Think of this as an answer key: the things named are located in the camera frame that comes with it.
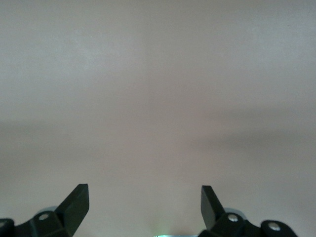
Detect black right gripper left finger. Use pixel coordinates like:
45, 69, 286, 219
0, 184, 89, 237

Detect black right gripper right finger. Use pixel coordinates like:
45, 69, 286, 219
197, 185, 299, 237

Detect brown table cover sheet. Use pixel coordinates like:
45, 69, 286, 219
0, 0, 316, 237

